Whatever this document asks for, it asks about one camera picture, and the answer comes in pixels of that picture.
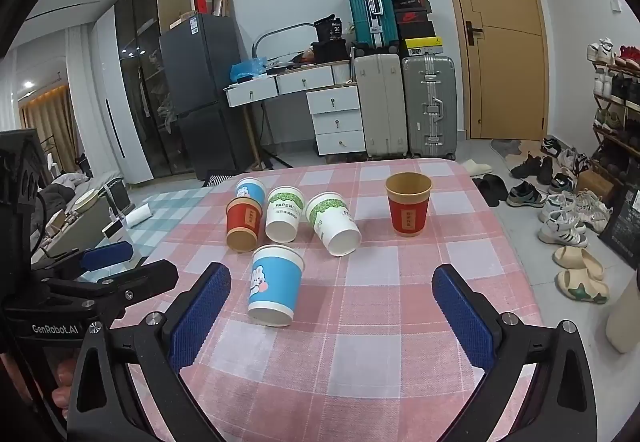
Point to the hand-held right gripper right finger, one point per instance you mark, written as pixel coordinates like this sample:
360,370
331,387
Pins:
462,322

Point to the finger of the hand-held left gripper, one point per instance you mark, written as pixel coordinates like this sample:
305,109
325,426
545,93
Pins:
106,254
145,276

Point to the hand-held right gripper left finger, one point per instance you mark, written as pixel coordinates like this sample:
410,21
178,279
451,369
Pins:
199,319

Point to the large blue cartoon paper cup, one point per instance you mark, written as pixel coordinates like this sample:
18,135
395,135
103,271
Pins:
272,282

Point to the red paper cup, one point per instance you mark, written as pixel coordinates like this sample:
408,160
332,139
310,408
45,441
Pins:
407,214
243,221

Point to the white green paper cup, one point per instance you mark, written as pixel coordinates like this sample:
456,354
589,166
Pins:
283,217
330,218

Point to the small blue cartoon paper cup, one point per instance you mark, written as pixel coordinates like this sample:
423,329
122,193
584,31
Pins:
252,189

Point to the person's left hand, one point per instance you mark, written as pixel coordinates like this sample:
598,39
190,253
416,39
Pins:
61,379

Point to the white paper roll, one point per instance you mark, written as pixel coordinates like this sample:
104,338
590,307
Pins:
137,215

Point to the grey sofa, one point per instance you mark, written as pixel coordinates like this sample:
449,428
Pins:
75,212

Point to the teal checked cloth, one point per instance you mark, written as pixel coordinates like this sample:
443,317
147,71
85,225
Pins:
170,208

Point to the pink checked tablecloth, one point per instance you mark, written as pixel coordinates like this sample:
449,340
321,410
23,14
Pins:
360,332

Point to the striped rug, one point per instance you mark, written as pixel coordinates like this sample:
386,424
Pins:
219,179

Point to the beige slide sandal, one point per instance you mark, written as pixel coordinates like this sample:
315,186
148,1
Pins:
582,286
577,259

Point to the black slippers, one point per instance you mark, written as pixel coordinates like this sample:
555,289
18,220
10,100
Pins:
492,189

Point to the brown curtain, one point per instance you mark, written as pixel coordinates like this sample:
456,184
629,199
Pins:
47,122

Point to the pile of sneakers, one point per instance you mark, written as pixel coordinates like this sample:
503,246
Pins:
560,202

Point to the white slippers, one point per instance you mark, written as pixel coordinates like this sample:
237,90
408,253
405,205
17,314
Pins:
476,168

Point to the white wardrobe door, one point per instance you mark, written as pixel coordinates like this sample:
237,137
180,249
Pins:
112,97

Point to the beige cylinder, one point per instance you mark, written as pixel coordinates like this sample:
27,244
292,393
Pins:
625,317

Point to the white sheer curtain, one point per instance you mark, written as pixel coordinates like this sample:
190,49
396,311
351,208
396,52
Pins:
82,87

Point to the black printed bag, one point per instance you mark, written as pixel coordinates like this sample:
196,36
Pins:
622,227

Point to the glass door cabinet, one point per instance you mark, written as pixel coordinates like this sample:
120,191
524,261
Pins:
142,72

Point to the small cardboard box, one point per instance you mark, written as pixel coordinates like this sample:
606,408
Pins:
595,181

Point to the dark grey refrigerator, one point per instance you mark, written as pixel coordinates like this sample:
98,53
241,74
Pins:
200,77

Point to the silver suitcase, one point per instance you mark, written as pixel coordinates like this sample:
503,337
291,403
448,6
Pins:
430,107

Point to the beige suitcase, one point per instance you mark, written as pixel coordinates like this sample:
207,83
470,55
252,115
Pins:
380,107

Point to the blue plastic bag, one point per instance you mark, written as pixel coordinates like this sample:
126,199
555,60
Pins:
247,69

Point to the white drawer unit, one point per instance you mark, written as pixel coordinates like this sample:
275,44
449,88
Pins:
336,120

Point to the flat cardboard box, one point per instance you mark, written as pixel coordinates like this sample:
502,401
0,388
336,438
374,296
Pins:
182,20

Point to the white desk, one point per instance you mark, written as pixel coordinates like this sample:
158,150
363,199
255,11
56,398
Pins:
300,78

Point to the wooden shoe rack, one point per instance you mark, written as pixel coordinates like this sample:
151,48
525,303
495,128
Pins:
617,122

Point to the wooden door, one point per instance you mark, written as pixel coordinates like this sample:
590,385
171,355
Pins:
500,47

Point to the yellow and black shoe box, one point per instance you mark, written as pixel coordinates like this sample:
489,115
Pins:
424,47

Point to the red and black shoe box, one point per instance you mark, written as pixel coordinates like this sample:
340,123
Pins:
411,17

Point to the black printed box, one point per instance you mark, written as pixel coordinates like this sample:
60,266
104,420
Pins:
331,29

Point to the teal suitcase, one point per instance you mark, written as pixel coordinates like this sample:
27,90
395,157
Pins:
370,7

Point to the white light switch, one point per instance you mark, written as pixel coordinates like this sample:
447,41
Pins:
616,5

